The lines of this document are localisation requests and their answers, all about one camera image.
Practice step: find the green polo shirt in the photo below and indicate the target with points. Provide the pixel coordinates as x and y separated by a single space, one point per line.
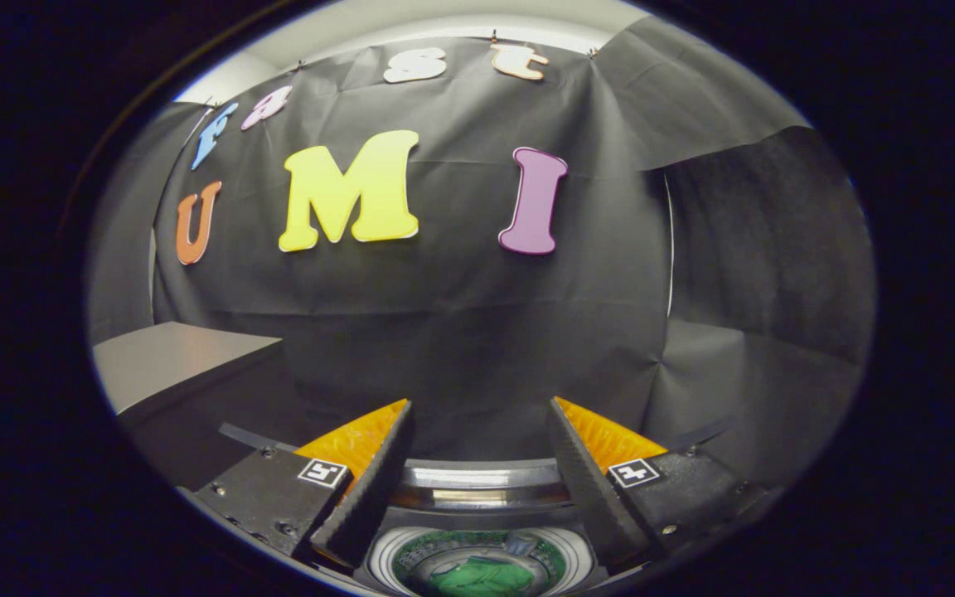
482 579

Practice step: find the dark washing machine lid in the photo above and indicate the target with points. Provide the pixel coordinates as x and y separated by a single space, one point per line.
486 478

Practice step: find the grey washing machine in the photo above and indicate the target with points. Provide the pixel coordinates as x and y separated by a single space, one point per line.
579 565

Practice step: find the grey storage cabinet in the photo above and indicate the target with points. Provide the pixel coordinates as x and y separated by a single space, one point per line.
171 356

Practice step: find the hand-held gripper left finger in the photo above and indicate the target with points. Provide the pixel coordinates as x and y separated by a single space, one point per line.
370 489

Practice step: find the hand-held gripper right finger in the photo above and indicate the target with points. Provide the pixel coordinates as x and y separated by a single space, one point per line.
593 489

